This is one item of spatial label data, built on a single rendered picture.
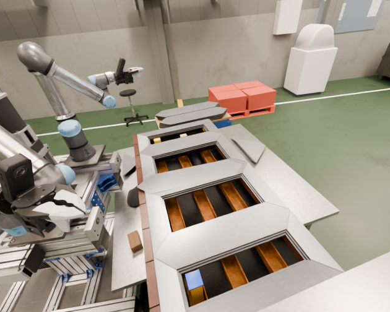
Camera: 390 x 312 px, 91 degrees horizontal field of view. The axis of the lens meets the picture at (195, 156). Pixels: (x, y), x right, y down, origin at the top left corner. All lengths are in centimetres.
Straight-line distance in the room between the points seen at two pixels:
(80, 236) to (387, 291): 113
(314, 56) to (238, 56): 153
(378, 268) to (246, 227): 49
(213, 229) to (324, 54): 454
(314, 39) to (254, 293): 460
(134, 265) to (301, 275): 80
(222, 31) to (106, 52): 252
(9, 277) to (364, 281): 129
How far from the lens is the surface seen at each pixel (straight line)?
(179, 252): 100
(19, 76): 582
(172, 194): 123
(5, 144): 77
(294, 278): 100
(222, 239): 102
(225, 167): 136
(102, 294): 178
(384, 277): 89
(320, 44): 504
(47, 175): 73
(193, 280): 90
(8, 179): 48
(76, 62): 520
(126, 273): 122
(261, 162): 159
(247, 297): 93
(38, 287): 207
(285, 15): 519
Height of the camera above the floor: 173
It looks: 37 degrees down
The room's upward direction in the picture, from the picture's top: 6 degrees counter-clockwise
